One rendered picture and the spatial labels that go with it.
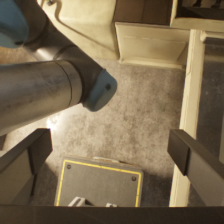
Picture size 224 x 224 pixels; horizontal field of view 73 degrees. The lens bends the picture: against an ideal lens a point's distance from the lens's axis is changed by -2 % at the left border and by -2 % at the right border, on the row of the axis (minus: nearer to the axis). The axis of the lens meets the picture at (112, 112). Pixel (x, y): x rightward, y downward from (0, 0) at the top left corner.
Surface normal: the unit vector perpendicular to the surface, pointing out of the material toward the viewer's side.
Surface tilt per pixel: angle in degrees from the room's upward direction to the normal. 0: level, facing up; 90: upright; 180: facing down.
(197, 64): 0
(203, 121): 0
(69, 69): 55
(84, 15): 0
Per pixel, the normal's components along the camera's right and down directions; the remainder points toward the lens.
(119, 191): -0.13, -0.14
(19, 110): 0.85, 0.33
